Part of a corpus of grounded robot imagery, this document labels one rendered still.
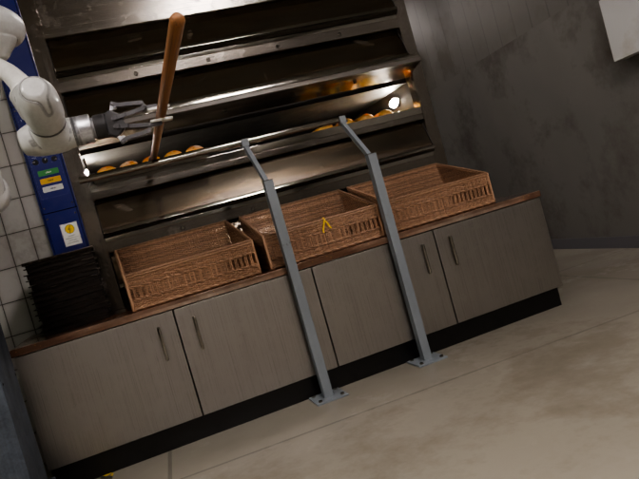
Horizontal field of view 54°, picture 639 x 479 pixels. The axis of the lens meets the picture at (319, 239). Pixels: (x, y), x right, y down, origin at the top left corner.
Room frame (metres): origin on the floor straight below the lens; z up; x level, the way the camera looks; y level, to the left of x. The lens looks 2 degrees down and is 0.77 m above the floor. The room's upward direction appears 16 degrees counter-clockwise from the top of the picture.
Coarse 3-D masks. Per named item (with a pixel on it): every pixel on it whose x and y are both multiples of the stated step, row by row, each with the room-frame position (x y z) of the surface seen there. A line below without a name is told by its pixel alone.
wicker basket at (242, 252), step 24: (168, 240) 3.00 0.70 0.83; (192, 240) 3.03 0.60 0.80; (216, 240) 3.05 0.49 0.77; (240, 240) 2.88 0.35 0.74; (120, 264) 2.66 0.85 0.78; (144, 264) 2.93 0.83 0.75; (168, 264) 2.54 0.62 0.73; (192, 264) 2.57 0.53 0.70; (216, 264) 2.60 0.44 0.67; (240, 264) 3.01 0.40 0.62; (144, 288) 2.89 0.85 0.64; (168, 288) 2.54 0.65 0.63; (192, 288) 2.56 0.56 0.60
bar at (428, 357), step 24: (336, 120) 2.93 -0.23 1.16; (240, 144) 2.80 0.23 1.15; (360, 144) 2.80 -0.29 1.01; (120, 168) 2.64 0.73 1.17; (144, 168) 2.68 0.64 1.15; (264, 192) 2.61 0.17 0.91; (384, 192) 2.73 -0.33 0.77; (384, 216) 2.72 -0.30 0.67; (288, 240) 2.59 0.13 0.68; (288, 264) 2.58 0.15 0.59; (408, 288) 2.72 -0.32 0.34; (408, 312) 2.75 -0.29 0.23; (312, 336) 2.58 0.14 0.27; (432, 360) 2.69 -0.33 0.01
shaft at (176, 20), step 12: (180, 12) 1.21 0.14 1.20; (168, 24) 1.23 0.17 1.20; (180, 24) 1.20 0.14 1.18; (168, 36) 1.27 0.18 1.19; (180, 36) 1.26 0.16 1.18; (168, 48) 1.34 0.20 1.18; (168, 60) 1.41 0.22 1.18; (168, 72) 1.49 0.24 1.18; (168, 84) 1.59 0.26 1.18; (168, 96) 1.72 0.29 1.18; (156, 132) 2.18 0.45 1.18; (156, 144) 2.40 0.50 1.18; (156, 156) 2.68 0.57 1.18
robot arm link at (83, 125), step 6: (84, 114) 1.89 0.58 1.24; (72, 120) 1.86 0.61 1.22; (78, 120) 1.86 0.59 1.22; (84, 120) 1.86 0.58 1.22; (90, 120) 1.88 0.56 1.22; (72, 126) 1.85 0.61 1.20; (78, 126) 1.85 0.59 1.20; (84, 126) 1.86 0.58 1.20; (90, 126) 1.87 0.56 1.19; (78, 132) 1.86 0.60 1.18; (84, 132) 1.86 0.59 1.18; (90, 132) 1.87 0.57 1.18; (78, 138) 1.86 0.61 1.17; (84, 138) 1.87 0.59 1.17; (90, 138) 1.88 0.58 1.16; (96, 138) 1.91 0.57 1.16; (78, 144) 1.88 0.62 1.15; (84, 144) 1.89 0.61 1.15
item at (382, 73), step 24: (360, 72) 3.23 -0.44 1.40; (384, 72) 3.33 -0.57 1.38; (408, 72) 3.45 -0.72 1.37; (240, 96) 3.04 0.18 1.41; (264, 96) 3.11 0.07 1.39; (288, 96) 3.21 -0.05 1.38; (312, 96) 3.32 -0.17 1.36; (144, 120) 2.91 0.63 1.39; (192, 120) 3.10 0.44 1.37; (96, 144) 3.00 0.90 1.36
